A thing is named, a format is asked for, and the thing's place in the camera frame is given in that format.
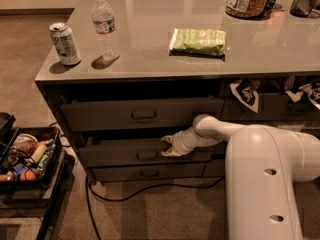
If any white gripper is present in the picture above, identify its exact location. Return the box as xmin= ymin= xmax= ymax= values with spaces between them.
xmin=161 ymin=127 xmax=201 ymax=157

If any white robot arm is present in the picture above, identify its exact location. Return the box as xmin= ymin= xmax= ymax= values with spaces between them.
xmin=162 ymin=114 xmax=320 ymax=240

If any grey drawer cabinet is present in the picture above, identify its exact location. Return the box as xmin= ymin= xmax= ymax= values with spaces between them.
xmin=36 ymin=0 xmax=319 ymax=182

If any green snack bag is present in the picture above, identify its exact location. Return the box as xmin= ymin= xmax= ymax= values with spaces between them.
xmin=169 ymin=28 xmax=226 ymax=57

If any yellow mustard bottle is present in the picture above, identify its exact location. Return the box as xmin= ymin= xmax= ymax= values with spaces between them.
xmin=29 ymin=139 xmax=54 ymax=164

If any black bin of items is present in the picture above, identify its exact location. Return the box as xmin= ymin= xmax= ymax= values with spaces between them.
xmin=0 ymin=127 xmax=62 ymax=188

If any orange fruit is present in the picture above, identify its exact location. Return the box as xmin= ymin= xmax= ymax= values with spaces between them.
xmin=20 ymin=169 xmax=37 ymax=181

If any clear plastic water bottle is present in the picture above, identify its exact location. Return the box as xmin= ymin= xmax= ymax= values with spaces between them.
xmin=91 ymin=0 xmax=120 ymax=61

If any silver green soda can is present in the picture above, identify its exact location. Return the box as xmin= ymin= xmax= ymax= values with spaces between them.
xmin=49 ymin=22 xmax=81 ymax=66

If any black white snack bag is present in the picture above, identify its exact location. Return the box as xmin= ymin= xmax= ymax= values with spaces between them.
xmin=286 ymin=80 xmax=320 ymax=110

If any dark glass container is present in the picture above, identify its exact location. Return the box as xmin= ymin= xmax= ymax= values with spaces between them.
xmin=290 ymin=0 xmax=320 ymax=18

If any black power cable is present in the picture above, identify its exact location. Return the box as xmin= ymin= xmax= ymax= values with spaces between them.
xmin=85 ymin=175 xmax=226 ymax=240

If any black cart frame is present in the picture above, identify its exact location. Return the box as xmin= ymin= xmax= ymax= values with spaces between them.
xmin=0 ymin=112 xmax=75 ymax=240

